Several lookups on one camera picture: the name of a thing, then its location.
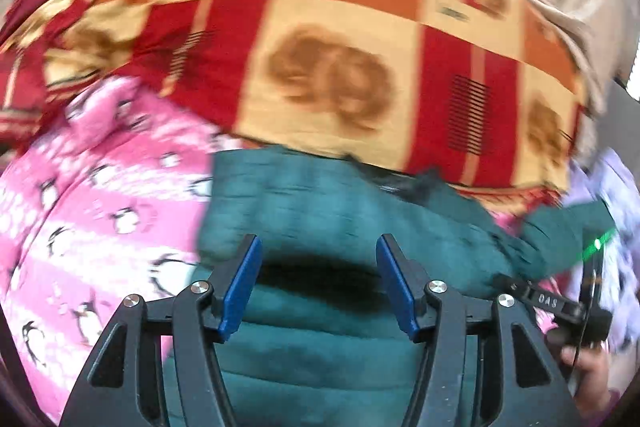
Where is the red orange rose blanket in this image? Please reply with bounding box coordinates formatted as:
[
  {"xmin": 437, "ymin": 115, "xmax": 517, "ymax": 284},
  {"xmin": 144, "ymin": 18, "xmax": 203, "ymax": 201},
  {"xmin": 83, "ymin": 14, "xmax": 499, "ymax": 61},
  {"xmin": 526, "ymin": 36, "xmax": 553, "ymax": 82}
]
[{"xmin": 1, "ymin": 0, "xmax": 586, "ymax": 208}]

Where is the lilac quilted jacket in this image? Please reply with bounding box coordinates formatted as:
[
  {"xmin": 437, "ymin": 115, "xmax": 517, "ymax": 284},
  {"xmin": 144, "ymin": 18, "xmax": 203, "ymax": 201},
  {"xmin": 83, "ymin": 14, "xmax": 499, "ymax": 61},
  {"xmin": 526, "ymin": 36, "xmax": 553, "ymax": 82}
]
[{"xmin": 563, "ymin": 148, "xmax": 639, "ymax": 352}]

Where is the person's right hand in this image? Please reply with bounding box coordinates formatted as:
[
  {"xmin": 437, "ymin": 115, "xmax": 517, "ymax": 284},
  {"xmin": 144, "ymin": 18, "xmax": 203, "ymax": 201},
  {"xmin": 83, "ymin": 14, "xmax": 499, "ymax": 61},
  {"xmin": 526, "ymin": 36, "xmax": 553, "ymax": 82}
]
[{"xmin": 546, "ymin": 327, "xmax": 614, "ymax": 421}]

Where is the pink penguin bed sheet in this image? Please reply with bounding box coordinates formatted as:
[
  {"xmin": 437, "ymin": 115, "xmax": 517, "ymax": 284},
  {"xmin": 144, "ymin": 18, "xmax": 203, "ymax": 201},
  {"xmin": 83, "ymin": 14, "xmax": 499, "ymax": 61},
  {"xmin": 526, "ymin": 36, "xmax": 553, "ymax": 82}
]
[{"xmin": 1, "ymin": 77, "xmax": 241, "ymax": 421}]

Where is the dark green puffer jacket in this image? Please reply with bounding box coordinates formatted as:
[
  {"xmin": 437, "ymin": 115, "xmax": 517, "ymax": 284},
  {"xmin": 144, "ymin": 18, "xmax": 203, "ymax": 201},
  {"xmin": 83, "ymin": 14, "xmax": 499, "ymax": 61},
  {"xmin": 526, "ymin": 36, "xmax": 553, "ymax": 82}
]
[{"xmin": 162, "ymin": 147, "xmax": 614, "ymax": 426}]

